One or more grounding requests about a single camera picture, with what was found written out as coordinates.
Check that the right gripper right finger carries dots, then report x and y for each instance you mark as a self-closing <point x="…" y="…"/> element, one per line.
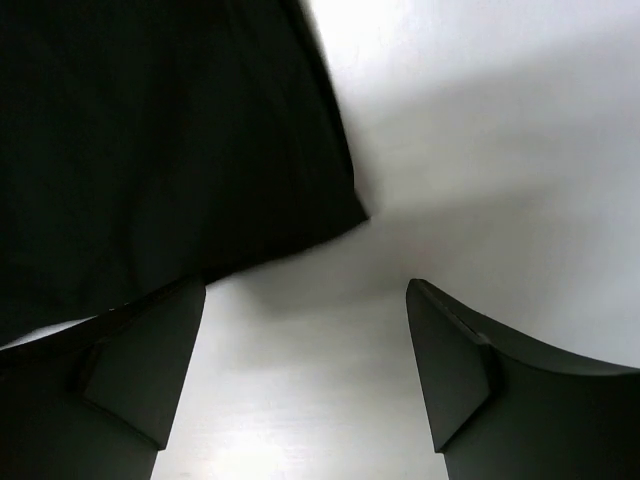
<point x="503" y="405"/>

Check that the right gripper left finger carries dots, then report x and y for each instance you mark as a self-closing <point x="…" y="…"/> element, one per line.
<point x="98" y="400"/>

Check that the black t shirt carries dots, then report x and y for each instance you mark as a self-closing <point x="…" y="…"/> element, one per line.
<point x="147" y="141"/>

